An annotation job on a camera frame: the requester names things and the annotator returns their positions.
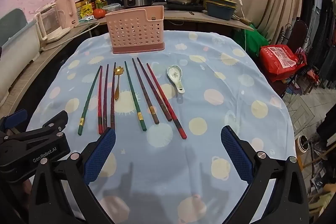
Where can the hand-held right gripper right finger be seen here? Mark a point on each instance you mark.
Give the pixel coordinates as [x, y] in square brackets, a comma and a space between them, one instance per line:
[236, 155]

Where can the clear food container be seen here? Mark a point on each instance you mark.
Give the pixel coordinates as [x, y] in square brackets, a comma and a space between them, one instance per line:
[111, 7]

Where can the white plastic tub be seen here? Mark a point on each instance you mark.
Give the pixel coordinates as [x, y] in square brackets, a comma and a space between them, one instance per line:
[15, 61]

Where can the red plastic bag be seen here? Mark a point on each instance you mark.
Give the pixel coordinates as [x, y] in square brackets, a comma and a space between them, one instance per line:
[275, 58]

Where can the white glass kettle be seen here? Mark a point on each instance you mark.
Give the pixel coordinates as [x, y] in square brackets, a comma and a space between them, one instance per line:
[52, 22]

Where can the white ceramic spoon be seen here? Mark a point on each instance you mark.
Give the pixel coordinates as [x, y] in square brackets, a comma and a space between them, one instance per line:
[174, 74]

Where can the blue printed tablecloth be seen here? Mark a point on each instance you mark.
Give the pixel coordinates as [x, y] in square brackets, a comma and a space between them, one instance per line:
[210, 82]

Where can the gold flower spoon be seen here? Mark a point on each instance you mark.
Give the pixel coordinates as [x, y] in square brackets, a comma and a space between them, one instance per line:
[116, 95]

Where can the pink perforated utensil holder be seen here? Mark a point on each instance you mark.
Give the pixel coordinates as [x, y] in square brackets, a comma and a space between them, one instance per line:
[131, 29]

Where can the teal perforated panel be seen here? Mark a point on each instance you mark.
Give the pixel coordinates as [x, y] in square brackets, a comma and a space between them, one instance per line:
[13, 22]

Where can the green bag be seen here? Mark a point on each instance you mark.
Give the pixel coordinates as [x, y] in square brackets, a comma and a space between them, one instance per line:
[252, 40]

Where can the pink electric kettle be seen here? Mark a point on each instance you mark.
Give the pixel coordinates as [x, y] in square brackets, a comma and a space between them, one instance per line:
[67, 11]

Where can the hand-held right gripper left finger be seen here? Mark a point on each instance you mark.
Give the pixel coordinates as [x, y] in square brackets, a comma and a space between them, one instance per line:
[101, 155]

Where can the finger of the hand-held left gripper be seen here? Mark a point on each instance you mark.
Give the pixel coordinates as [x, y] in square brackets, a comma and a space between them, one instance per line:
[15, 117]
[56, 120]

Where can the purple chopstick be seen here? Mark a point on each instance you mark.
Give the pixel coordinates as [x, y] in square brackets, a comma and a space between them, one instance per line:
[155, 91]
[105, 95]

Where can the brown chopstick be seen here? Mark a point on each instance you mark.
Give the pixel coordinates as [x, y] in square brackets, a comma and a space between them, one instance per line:
[145, 92]

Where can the red tomato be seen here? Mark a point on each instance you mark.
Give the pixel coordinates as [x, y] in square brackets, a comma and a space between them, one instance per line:
[99, 13]

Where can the black induction cooker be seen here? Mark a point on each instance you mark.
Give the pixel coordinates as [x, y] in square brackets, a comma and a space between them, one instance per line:
[183, 7]

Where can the blue basin stack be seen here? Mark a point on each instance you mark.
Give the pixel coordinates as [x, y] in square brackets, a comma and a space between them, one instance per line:
[219, 11]

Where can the black metal chair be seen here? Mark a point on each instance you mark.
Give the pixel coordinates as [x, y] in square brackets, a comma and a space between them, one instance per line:
[299, 35]

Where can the green chopstick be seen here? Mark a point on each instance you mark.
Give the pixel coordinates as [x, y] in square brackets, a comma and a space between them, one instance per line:
[134, 98]
[89, 100]

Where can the dark red wavy chopstick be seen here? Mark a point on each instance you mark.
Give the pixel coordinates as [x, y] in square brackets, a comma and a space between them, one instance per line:
[113, 108]

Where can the yellow packet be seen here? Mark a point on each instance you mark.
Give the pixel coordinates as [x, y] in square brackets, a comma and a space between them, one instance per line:
[86, 10]

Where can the hanging clothes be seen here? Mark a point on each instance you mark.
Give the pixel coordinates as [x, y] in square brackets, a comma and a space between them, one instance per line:
[323, 16]

